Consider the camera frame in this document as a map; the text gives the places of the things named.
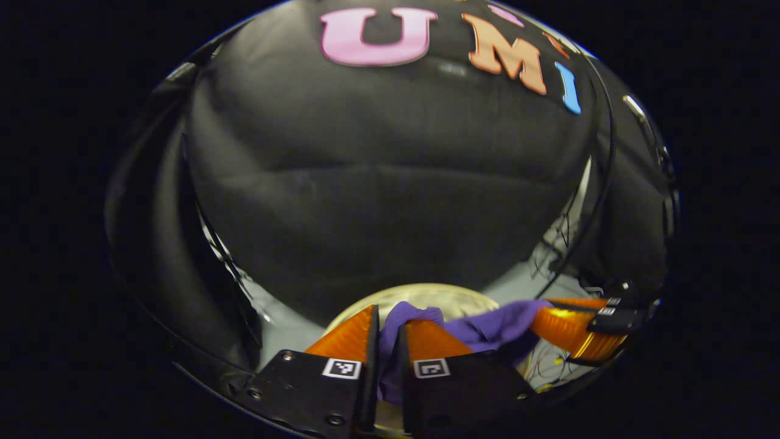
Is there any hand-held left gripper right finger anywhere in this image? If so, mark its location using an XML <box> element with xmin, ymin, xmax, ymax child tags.
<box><xmin>399</xmin><ymin>319</ymin><xmax>533</xmax><ymax>437</ymax></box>

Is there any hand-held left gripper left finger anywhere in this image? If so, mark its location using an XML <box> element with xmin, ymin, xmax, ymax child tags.
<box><xmin>243</xmin><ymin>304</ymin><xmax>382</xmax><ymax>439</ymax></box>

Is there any pale yellow laundry hamper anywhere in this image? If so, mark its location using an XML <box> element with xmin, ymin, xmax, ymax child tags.
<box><xmin>323</xmin><ymin>282</ymin><xmax>552</xmax><ymax>437</ymax></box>

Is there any purple ribbed shirt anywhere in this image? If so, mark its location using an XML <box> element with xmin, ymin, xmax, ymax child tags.
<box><xmin>378</xmin><ymin>299</ymin><xmax>554</xmax><ymax>406</ymax></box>

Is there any black clothes rail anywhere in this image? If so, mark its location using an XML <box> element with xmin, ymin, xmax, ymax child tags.
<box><xmin>182</xmin><ymin>43</ymin><xmax>617</xmax><ymax>342</ymax></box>

